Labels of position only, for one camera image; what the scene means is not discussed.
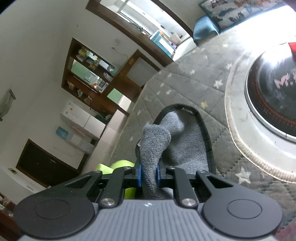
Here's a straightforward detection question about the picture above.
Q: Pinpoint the blue wall box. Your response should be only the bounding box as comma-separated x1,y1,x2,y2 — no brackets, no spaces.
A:
56,126,69,140

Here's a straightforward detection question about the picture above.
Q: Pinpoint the blue sofa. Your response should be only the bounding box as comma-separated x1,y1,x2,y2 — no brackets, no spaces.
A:
193,15,219,45

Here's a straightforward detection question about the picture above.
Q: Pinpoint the red packet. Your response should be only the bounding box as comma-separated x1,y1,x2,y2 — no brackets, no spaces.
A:
288,42,296,55

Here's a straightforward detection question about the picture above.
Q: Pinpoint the dark television screen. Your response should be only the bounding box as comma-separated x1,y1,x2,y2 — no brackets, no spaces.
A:
16,139,89,187

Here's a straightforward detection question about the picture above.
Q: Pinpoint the grey quilted star table cover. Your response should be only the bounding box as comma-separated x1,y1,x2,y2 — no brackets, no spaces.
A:
111,31,295,240

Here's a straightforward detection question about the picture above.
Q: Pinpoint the white bucket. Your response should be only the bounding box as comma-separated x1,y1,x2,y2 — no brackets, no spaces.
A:
169,33,181,45

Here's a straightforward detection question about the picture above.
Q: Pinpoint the dark wooden shelf unit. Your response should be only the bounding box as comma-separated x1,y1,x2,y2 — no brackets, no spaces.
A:
61,38,129,116

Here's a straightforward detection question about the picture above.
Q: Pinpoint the white refrigerator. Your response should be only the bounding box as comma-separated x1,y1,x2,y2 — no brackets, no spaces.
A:
61,101,106,140

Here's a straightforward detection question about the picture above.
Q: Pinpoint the blue cabinet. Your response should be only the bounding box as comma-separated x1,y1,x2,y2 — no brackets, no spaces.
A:
149,30,176,58

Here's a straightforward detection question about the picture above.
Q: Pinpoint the green plastic bottle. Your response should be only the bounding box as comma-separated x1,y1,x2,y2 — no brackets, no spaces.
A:
95,160,136,199

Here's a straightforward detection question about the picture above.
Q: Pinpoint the dark grey cleaning cloth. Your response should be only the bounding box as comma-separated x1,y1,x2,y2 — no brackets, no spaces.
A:
135,104,216,199

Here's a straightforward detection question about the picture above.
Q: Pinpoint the butterfly print cushion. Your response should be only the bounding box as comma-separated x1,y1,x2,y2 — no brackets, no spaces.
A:
199,0,285,30

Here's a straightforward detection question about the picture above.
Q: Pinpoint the microwave oven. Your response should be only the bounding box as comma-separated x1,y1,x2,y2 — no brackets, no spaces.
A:
96,78,108,93

